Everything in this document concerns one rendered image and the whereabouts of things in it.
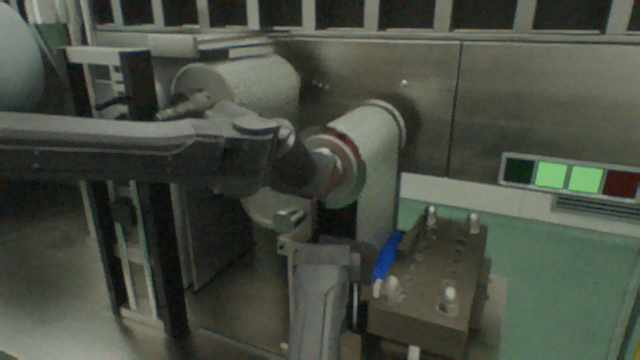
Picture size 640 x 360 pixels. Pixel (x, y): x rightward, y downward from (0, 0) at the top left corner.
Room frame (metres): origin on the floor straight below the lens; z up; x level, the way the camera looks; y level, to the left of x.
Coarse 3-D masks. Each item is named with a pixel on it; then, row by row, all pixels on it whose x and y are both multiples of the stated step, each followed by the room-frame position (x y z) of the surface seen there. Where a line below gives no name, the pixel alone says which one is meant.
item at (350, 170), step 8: (320, 136) 0.69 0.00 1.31; (328, 136) 0.69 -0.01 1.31; (312, 144) 0.69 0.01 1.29; (320, 144) 0.68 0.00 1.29; (328, 144) 0.68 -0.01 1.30; (336, 144) 0.67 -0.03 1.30; (336, 152) 0.67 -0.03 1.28; (344, 152) 0.67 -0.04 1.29; (344, 160) 0.67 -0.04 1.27; (352, 160) 0.66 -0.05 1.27; (344, 168) 0.67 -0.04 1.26; (352, 168) 0.66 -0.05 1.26; (344, 176) 0.67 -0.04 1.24; (352, 176) 0.66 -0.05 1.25; (344, 184) 0.67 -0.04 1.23; (352, 184) 0.66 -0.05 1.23; (328, 192) 0.68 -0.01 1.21; (336, 192) 0.67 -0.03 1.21; (344, 192) 0.67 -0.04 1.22; (328, 200) 0.68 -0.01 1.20; (336, 200) 0.67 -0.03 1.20
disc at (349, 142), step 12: (312, 132) 0.70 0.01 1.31; (324, 132) 0.69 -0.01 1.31; (336, 132) 0.68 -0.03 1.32; (348, 144) 0.67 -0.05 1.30; (360, 156) 0.66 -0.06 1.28; (360, 168) 0.66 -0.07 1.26; (360, 180) 0.66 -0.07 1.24; (348, 192) 0.67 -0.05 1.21; (360, 192) 0.66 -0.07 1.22; (324, 204) 0.69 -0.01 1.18; (336, 204) 0.68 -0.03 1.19; (348, 204) 0.67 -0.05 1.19
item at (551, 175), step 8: (544, 168) 0.83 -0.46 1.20; (552, 168) 0.83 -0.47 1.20; (560, 168) 0.82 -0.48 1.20; (544, 176) 0.83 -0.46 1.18; (552, 176) 0.83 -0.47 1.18; (560, 176) 0.82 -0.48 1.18; (536, 184) 0.84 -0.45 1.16; (544, 184) 0.83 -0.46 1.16; (552, 184) 0.83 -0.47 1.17; (560, 184) 0.82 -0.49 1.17
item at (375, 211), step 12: (396, 168) 0.87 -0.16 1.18; (384, 180) 0.79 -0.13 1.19; (372, 192) 0.73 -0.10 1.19; (384, 192) 0.80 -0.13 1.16; (360, 204) 0.67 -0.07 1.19; (372, 204) 0.73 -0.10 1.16; (384, 204) 0.81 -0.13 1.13; (360, 216) 0.67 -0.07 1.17; (372, 216) 0.73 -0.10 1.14; (384, 216) 0.81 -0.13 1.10; (360, 228) 0.67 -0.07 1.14; (372, 228) 0.74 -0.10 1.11; (384, 228) 0.82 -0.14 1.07; (360, 240) 0.68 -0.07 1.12; (372, 240) 0.74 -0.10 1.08; (384, 240) 0.82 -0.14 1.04
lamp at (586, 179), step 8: (576, 168) 0.81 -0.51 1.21; (584, 168) 0.81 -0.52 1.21; (592, 168) 0.80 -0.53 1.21; (576, 176) 0.81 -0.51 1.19; (584, 176) 0.80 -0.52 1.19; (592, 176) 0.80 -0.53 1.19; (600, 176) 0.79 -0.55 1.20; (576, 184) 0.81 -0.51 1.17; (584, 184) 0.80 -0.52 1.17; (592, 184) 0.80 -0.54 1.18
